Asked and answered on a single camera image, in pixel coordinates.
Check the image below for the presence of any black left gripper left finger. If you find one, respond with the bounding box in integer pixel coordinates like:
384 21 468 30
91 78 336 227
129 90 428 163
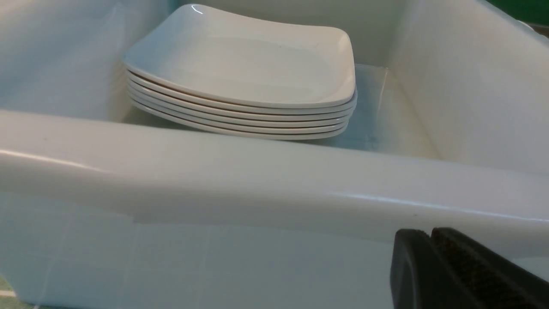
390 229 483 309

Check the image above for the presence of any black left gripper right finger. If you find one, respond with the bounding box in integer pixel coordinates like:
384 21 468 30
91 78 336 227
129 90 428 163
431 227 549 309

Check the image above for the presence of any bottom white stacked plate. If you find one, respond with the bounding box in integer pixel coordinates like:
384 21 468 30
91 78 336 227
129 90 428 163
130 95 349 140

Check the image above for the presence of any white stacked plate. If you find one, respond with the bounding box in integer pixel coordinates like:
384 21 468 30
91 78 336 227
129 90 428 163
126 71 359 115
129 91 351 130
126 78 358 122
130 95 349 140
123 4 356 108

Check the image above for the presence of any top white stacked plate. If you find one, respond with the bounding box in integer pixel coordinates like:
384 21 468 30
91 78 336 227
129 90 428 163
123 4 356 108

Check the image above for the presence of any green backdrop cloth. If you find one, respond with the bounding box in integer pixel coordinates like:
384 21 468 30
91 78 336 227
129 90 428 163
488 0 549 26

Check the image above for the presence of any large white plastic tub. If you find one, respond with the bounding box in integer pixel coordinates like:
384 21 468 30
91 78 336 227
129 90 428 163
1 0 548 309

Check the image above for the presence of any green checked tablecloth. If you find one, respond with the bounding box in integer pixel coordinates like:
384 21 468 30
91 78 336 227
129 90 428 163
0 276 40 309

